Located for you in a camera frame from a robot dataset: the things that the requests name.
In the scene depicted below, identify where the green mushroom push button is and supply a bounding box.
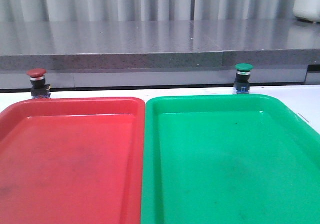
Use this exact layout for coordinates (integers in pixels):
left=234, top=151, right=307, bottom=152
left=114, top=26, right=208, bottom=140
left=233, top=63, right=253, bottom=94

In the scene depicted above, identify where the red mushroom push button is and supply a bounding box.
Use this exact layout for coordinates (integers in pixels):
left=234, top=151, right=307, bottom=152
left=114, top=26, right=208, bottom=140
left=26, top=68, right=51, bottom=99

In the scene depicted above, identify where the grey stone counter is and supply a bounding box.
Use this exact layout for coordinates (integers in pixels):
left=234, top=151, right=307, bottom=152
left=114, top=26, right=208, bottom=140
left=0, top=19, right=320, bottom=72

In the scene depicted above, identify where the green plastic tray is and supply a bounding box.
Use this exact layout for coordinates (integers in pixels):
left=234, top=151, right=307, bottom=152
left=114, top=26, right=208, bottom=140
left=141, top=94, right=320, bottom=224

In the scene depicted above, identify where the red plastic tray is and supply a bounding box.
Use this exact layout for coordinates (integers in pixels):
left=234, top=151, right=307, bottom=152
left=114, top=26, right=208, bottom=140
left=0, top=97, right=145, bottom=224

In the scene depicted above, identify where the white container on counter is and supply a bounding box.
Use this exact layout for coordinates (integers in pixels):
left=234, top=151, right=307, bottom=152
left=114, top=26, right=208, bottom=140
left=293, top=0, right=320, bottom=22

